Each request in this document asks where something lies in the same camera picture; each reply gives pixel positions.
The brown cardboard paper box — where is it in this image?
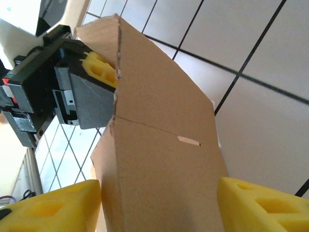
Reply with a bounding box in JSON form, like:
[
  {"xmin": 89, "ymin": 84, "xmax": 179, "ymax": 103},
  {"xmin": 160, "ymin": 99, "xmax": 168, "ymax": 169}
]
[{"xmin": 76, "ymin": 13, "xmax": 229, "ymax": 232}]

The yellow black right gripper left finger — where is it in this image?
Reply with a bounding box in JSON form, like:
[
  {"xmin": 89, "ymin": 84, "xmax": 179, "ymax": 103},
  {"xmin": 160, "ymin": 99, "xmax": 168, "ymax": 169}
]
[{"xmin": 0, "ymin": 179, "xmax": 102, "ymax": 232}]

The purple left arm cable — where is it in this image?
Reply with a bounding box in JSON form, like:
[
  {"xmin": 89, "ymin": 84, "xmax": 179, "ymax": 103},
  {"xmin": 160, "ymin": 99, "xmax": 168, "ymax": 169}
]
[{"xmin": 0, "ymin": 196, "xmax": 18, "ymax": 206}]

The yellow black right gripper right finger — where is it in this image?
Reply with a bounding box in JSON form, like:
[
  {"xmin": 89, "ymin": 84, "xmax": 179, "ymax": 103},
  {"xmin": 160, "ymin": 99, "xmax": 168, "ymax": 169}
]
[{"xmin": 218, "ymin": 176, "xmax": 309, "ymax": 232}]

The aluminium side rail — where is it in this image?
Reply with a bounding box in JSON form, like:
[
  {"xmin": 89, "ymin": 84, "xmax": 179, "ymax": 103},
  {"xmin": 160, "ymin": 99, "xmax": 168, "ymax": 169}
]
[{"xmin": 23, "ymin": 146, "xmax": 43, "ymax": 194}]

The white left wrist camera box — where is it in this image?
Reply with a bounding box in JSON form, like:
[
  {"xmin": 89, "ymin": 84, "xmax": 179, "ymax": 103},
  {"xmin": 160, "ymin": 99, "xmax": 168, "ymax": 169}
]
[{"xmin": 0, "ymin": 0, "xmax": 73, "ymax": 70}]

